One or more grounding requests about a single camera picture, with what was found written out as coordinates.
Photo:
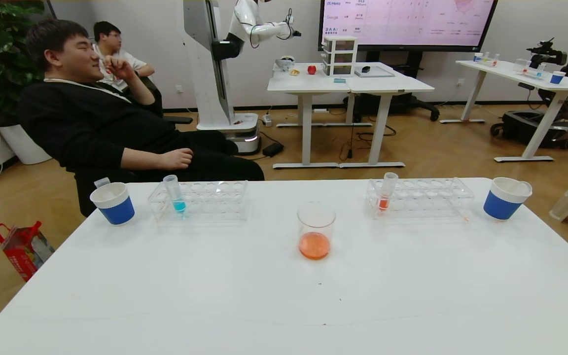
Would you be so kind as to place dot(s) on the red pigment test tube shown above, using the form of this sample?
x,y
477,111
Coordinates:
x,y
386,198
101,182

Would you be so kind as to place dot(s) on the clear glass beaker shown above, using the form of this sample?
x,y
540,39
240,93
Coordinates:
x,y
316,236
521,65

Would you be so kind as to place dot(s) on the clear acrylic test tube rack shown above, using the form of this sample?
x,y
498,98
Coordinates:
x,y
210,199
534,73
427,198
490,59

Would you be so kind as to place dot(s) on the blue pigment test tube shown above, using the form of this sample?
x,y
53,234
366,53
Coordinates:
x,y
176,197

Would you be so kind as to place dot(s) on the black power adapter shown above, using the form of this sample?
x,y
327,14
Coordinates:
x,y
273,149

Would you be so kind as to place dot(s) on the white power strip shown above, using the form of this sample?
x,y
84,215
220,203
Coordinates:
x,y
267,120

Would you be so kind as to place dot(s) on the white standing desk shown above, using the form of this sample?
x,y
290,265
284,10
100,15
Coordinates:
x,y
392,85
308,83

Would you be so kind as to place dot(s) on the white bowl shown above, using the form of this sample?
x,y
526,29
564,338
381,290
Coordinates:
x,y
285,62

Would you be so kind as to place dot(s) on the white wheeled robot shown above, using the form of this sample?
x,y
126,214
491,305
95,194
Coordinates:
x,y
212,74

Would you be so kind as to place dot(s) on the white drawer organizer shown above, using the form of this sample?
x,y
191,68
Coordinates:
x,y
340,55

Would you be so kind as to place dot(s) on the grey flat tablet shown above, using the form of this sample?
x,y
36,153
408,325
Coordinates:
x,y
375,72

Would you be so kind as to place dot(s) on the black display stand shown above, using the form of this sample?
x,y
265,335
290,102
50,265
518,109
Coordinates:
x,y
407,102

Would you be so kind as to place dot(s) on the blue white paper cup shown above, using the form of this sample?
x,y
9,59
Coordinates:
x,y
558,78
478,57
115,206
503,207

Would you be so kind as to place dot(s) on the person in black sweater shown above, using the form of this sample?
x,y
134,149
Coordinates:
x,y
106,123

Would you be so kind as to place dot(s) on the person in white shirt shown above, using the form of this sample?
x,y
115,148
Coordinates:
x,y
111,39

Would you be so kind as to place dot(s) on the long white desk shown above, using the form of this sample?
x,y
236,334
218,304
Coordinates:
x,y
511,70

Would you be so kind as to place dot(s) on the white plant pot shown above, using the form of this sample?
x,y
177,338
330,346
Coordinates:
x,y
25,145

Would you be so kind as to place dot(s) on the red shopping bag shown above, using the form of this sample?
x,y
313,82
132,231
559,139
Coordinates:
x,y
22,251

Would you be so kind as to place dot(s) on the large wall display screen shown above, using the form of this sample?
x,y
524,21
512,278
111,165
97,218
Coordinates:
x,y
407,22

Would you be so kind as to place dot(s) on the black camera rig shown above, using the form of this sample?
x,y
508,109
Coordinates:
x,y
546,52

